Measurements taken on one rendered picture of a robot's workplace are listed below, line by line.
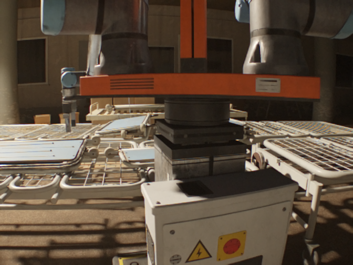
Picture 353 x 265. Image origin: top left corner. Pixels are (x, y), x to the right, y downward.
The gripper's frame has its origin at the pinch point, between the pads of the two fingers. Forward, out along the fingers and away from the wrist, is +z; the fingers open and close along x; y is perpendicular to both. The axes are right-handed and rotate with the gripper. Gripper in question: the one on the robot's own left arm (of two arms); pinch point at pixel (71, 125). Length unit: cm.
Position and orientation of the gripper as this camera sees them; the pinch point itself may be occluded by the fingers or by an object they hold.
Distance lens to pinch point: 145.2
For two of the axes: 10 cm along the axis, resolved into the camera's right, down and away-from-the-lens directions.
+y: -9.8, 0.3, -1.7
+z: -0.2, 9.7, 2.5
